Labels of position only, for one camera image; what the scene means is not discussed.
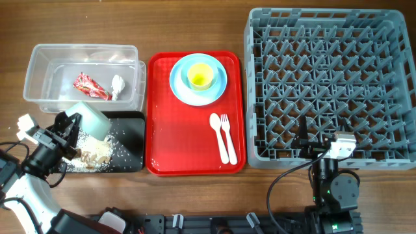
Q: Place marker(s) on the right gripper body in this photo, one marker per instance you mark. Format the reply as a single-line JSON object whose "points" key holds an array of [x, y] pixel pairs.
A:
{"points": [[312, 149]]}

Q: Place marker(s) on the mint green bowl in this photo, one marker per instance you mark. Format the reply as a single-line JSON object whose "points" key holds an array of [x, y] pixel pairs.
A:
{"points": [[93, 121]]}

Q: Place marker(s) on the yellow plastic cup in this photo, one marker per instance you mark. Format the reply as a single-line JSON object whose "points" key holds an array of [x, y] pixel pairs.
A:
{"points": [[200, 76]]}

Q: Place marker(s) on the black food waste tray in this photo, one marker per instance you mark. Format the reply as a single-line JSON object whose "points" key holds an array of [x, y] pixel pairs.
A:
{"points": [[133, 121]]}

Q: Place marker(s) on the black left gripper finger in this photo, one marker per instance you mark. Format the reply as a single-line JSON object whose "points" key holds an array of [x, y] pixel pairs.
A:
{"points": [[63, 124], [72, 132]]}

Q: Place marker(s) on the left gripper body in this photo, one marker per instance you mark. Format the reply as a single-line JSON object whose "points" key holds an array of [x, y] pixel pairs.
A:
{"points": [[49, 151]]}

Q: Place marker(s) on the white plastic fork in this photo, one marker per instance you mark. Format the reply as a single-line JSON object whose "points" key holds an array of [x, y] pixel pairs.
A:
{"points": [[225, 125]]}

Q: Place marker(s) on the white tissue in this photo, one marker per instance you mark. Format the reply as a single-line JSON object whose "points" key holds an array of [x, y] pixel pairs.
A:
{"points": [[118, 84]]}

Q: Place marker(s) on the red serving tray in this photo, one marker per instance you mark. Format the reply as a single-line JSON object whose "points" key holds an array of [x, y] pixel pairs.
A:
{"points": [[179, 139]]}

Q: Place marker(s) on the light blue plate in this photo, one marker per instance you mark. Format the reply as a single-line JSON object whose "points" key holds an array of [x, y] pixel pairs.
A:
{"points": [[182, 91]]}

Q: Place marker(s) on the white plastic spoon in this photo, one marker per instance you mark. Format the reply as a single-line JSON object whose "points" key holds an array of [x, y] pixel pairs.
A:
{"points": [[215, 123]]}

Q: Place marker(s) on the light blue bowl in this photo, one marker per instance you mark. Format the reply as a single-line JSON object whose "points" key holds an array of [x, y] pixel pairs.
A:
{"points": [[199, 58]]}

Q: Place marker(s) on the rice and food scraps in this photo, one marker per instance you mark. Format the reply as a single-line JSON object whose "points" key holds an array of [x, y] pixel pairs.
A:
{"points": [[94, 152]]}

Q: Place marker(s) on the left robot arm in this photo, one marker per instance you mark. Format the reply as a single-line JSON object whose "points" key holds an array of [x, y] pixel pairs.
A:
{"points": [[24, 189]]}

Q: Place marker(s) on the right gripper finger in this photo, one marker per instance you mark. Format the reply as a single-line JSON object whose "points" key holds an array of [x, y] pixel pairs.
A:
{"points": [[302, 135], [344, 126]]}

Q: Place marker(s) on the red strawberry candy wrapper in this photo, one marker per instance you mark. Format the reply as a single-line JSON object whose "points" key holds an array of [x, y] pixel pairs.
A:
{"points": [[90, 87]]}

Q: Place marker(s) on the clear plastic waste bin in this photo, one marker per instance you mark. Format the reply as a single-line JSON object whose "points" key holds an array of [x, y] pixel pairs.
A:
{"points": [[53, 68]]}

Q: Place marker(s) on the grey dishwasher rack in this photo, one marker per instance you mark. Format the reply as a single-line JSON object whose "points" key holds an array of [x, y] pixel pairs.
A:
{"points": [[327, 64]]}

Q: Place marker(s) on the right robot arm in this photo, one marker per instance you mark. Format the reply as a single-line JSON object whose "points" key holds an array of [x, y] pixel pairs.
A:
{"points": [[335, 196]]}

